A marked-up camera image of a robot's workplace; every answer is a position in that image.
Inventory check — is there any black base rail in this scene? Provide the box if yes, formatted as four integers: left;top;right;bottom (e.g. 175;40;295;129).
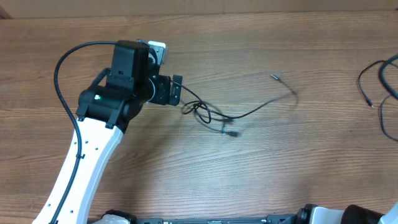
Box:
86;203;312;224

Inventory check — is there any black USB cable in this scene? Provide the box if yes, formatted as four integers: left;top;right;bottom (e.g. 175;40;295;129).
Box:
170;73;299;138
357;60;398;143

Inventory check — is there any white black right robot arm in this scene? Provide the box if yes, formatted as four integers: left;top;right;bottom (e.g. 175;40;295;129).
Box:
307;203;397;224

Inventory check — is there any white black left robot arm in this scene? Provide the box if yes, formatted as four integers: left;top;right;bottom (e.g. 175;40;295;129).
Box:
34;40;182;223

